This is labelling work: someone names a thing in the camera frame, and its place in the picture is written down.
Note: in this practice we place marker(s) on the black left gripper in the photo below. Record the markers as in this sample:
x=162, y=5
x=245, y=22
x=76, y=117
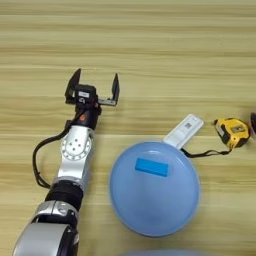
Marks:
x=87, y=115

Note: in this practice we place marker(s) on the white rectangular remote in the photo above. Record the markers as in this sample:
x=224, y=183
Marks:
x=185, y=130

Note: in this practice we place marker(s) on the round blue plate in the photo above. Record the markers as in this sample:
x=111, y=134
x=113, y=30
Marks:
x=150, y=206

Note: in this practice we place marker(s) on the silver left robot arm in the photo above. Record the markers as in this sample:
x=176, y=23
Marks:
x=75, y=156

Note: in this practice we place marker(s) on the left gripper small black box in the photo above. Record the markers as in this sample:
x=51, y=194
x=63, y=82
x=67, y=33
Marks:
x=86, y=94

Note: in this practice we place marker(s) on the blue rectangular block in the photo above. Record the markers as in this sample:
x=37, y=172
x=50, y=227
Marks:
x=151, y=167

